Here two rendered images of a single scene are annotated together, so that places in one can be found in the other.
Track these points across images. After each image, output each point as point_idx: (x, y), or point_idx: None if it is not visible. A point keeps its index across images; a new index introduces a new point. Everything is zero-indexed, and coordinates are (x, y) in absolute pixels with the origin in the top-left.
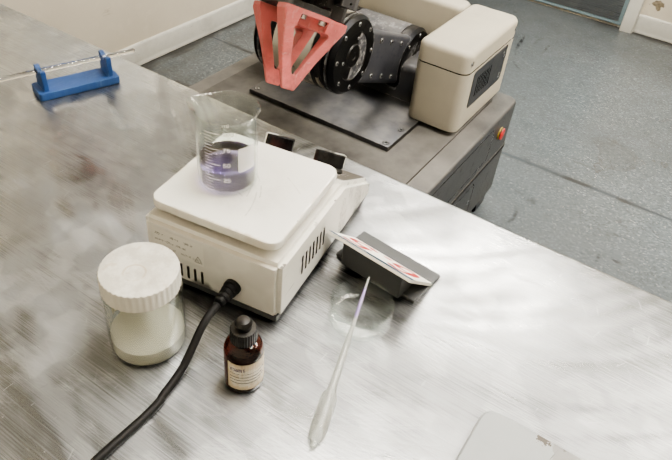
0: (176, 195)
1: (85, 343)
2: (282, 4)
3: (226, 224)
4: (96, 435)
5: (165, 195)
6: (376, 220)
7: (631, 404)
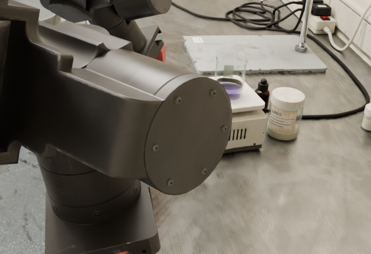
0: (255, 100)
1: (306, 143)
2: (164, 46)
3: (247, 85)
4: (317, 122)
5: (259, 101)
6: None
7: None
